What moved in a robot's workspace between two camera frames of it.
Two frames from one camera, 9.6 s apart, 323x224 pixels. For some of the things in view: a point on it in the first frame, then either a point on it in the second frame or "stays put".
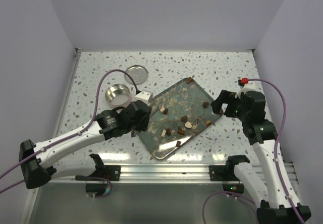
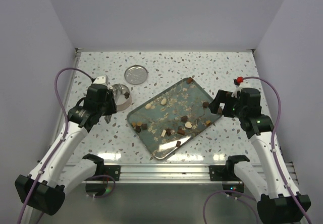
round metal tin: (117, 95) stays put
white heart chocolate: (188, 124) stays put
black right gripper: (225, 97) stays put
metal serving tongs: (152, 108) → (116, 90)
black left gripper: (143, 125) → (112, 108)
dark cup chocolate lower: (168, 131) stays put
